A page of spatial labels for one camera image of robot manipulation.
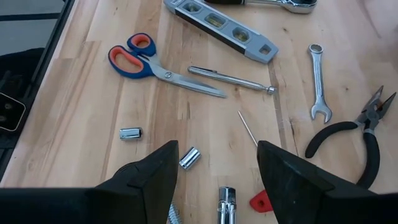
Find black silver-edged camera box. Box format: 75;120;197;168
0;92;27;133

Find red T-handle hex key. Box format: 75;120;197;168
238;110;274;214

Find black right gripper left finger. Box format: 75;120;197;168
0;139;180;224

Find grey torpedo level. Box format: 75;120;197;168
163;0;279;65

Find silver telescopic pen tool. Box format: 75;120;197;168
187;65;277;96

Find black aluminium table frame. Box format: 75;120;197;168
0;0;77;187

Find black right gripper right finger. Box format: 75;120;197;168
256;140;398;224

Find silver combination wrench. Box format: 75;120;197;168
307;43;333;124

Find small chrome socket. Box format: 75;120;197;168
178;146;202;171
119;126;144;141

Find long chrome deep socket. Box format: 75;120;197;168
217;186;237;224

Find chrome ratchet black handle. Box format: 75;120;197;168
203;0;318;15

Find black C-clamp silver screw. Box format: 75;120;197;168
167;201;183;224

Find black handled needle-nose pliers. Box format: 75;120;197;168
304;85;397;190

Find blue orange handled scissors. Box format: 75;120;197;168
108;32;228;99

